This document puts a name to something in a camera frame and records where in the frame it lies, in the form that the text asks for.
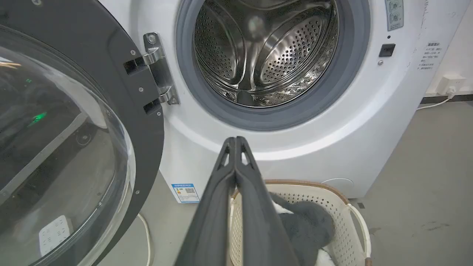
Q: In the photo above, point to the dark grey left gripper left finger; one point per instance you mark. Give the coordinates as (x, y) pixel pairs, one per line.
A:
(211, 221)

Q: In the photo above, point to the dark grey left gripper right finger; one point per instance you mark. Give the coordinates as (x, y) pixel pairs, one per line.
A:
(258, 221)

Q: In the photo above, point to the white wall power socket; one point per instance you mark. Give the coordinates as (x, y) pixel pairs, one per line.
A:
(449, 84)

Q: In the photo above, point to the white front-load washing machine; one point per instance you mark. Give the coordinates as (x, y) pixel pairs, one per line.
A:
(332, 140)

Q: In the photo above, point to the grey fuzzy garment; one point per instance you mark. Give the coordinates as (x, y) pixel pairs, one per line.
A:
(306, 225)

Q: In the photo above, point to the silver metal door hinge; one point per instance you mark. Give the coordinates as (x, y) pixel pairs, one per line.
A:
(159, 70)

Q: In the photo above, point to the cream perforated laundry basket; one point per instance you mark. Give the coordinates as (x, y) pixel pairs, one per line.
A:
(343, 236)

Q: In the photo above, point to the washer door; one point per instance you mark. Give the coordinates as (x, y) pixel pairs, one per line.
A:
(74, 133)

